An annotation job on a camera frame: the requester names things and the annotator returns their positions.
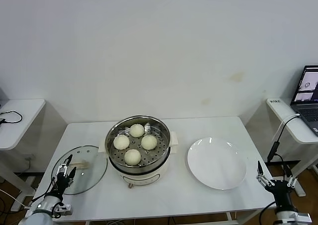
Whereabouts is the black looped cable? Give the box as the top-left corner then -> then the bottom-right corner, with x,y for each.
0,110 -> 23,125

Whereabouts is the round white plate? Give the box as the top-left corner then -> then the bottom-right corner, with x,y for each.
187,137 -> 248,191

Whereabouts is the white side table with cable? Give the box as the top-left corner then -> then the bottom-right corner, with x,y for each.
0,98 -> 47,212

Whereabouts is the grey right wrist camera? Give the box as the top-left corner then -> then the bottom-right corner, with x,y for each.
293,213 -> 313,224

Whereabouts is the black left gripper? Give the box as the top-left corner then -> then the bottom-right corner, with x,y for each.
53,154 -> 77,199

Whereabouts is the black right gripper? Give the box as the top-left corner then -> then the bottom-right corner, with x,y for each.
257,160 -> 298,211

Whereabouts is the cream electric cooker pot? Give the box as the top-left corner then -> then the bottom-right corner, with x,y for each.
108,145 -> 179,189

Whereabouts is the white floor cable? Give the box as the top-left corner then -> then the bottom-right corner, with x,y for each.
0,189 -> 30,208

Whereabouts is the round glass pot lid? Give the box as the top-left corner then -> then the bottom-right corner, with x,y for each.
51,145 -> 109,196

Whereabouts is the white laptop cable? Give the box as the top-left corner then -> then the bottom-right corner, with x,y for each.
272,113 -> 301,141

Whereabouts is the stainless steel steamer basket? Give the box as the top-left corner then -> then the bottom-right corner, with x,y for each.
98,115 -> 179,170

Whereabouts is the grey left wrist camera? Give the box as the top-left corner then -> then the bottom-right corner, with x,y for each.
53,203 -> 73,215

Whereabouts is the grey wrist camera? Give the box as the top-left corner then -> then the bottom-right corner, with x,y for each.
53,203 -> 73,215
293,213 -> 313,224

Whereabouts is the black cable with adapter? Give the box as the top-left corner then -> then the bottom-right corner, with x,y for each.
267,115 -> 301,186

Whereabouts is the white steamed baozi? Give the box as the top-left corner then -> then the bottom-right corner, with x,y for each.
124,149 -> 142,166
113,135 -> 130,150
130,124 -> 145,138
141,135 -> 159,150

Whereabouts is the white side table with laptop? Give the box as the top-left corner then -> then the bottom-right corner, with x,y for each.
266,97 -> 318,197

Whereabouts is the grey open laptop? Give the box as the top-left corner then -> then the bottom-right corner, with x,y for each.
290,65 -> 318,137

